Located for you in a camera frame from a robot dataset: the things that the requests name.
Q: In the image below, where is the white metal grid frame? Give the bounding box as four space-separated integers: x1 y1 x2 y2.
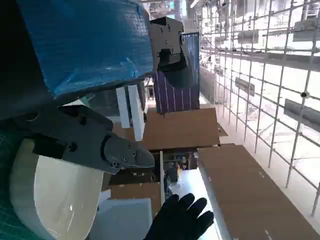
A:
197 0 320 218

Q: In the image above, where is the white square plate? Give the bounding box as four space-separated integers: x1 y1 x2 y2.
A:
9 99 106 240

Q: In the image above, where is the purple striped panel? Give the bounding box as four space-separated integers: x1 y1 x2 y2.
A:
152 71 201 114

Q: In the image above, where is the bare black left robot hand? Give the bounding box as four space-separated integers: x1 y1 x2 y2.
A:
0 0 199 176

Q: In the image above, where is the green cutting mat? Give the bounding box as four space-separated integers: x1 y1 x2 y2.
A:
0 119 36 240

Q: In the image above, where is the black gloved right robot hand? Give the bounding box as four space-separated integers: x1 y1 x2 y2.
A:
143 192 215 240

